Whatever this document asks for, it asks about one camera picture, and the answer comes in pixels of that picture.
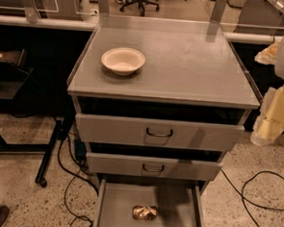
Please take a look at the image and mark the drawer metal handle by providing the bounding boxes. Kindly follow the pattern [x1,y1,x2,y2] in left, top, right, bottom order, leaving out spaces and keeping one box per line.
[145,127,173,139]
[142,164,165,173]

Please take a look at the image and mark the grey drawer cabinet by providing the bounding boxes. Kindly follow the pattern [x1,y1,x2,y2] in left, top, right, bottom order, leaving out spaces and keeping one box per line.
[57,12,268,227]

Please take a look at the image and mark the black cable floor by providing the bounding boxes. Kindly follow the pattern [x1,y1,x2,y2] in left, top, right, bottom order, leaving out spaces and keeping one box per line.
[217,167,284,227]
[52,133,103,227]

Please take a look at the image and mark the middle drawer metal handle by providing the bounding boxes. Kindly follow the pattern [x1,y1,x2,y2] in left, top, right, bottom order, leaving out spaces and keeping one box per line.
[142,164,165,173]

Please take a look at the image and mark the grey drawer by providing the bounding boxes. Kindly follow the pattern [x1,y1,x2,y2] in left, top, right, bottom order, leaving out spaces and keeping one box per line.
[93,177,205,227]
[76,96,245,151]
[87,142,221,181]

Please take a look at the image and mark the bottom grey drawer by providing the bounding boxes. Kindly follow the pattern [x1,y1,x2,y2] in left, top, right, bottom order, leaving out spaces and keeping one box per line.
[93,177,205,227]

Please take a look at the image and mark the black cable left floor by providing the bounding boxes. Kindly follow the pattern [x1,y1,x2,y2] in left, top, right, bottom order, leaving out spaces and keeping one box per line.
[52,133,103,227]

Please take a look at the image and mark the top grey drawer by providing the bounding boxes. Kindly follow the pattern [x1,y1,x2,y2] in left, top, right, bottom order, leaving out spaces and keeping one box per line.
[76,96,245,151]

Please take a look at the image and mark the white horizontal rail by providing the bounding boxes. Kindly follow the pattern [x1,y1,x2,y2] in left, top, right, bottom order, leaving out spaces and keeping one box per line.
[0,15,283,45]

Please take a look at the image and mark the black cable right floor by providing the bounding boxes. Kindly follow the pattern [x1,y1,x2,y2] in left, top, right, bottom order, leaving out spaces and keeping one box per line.
[217,167,284,227]

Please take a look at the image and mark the top drawer metal handle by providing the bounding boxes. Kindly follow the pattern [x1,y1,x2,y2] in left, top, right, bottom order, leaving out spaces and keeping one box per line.
[145,127,173,139]

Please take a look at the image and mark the crushed orange can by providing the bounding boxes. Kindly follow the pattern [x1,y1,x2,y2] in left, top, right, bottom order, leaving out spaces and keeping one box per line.
[132,206,157,221]

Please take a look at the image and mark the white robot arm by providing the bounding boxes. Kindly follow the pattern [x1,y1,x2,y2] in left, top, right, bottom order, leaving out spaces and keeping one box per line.
[250,37,284,147]

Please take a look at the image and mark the black table frame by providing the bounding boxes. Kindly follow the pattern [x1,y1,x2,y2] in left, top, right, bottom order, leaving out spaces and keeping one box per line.
[0,47,66,189]

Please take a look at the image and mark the middle grey drawer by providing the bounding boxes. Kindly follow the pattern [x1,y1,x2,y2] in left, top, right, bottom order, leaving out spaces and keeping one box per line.
[87,142,221,181]

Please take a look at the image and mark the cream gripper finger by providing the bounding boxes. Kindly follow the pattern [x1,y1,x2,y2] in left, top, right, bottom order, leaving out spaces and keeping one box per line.
[250,86,284,147]
[254,41,279,65]

